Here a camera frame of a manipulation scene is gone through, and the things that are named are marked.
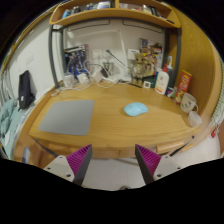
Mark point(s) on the clear plastic case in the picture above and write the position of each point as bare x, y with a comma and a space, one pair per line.
68, 80

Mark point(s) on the white mug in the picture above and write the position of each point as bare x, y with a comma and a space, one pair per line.
187, 102

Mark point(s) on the wooden shelf unit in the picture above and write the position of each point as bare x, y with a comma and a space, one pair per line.
113, 14

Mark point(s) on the robot model kit box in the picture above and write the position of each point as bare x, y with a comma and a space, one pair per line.
76, 58

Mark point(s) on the red chips canister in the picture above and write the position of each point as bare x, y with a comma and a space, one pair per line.
183, 86

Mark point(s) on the grey mouse pad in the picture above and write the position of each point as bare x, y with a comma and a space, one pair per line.
68, 117

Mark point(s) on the brown tree figure toy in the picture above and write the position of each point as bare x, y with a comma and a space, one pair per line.
138, 68

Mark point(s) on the clear plastic cup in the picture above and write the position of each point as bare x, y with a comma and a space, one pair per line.
194, 118

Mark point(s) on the black backpack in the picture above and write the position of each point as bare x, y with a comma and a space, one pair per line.
25, 90

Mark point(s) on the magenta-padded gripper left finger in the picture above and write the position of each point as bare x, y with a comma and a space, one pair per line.
58, 165

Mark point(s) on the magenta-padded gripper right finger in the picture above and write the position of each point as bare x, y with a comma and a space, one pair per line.
166, 165

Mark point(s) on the small red blue package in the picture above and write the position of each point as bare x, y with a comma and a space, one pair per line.
170, 92

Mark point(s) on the small white desk clock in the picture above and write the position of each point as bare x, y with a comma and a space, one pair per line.
146, 84

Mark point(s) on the teal bedding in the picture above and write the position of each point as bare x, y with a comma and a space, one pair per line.
10, 123

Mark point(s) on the metal pen cup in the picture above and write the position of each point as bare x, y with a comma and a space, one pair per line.
107, 68

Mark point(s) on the colourful figure boxes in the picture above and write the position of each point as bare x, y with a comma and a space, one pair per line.
151, 53

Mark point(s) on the white charger block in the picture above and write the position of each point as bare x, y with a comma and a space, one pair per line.
97, 75

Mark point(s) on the light blue computer mouse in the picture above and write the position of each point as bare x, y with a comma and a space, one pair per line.
135, 109

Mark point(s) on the white pump lotion bottle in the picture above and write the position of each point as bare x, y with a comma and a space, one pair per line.
162, 83

